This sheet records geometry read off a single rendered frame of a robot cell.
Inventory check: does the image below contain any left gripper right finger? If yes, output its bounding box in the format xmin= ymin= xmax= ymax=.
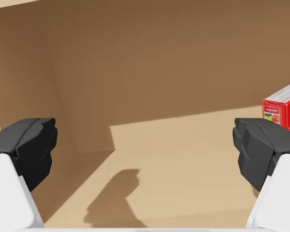
xmin=232 ymin=117 xmax=290 ymax=229

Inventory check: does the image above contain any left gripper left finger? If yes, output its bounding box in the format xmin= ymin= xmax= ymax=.
xmin=0 ymin=117 xmax=58 ymax=229

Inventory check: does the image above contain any red and white carton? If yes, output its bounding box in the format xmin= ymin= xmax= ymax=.
xmin=261 ymin=79 xmax=290 ymax=138

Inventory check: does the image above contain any pale wooden shelf unit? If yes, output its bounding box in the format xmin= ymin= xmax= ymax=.
xmin=0 ymin=0 xmax=290 ymax=229

